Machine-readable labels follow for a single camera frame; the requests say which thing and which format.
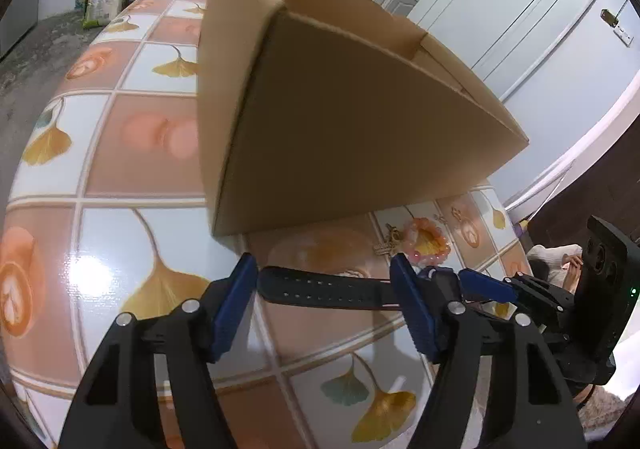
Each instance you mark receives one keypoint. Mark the small gold pendant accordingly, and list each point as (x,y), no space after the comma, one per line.
(387,244)

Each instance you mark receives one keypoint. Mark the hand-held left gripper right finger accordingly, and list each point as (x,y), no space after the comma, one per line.
(412,309)

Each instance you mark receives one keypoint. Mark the white sliding door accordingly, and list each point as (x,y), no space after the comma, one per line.
(515,4)

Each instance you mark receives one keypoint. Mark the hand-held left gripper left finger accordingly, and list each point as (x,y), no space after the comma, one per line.
(235,299)

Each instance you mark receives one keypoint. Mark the white wall socket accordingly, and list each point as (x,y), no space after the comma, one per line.
(623,35)

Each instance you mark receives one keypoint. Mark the brown cardboard box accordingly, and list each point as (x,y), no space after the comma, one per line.
(350,129)

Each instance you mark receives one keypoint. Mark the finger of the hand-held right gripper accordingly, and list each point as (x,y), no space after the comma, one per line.
(487,285)

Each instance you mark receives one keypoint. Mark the person's right forearm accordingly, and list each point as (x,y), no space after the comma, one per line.
(550,261)

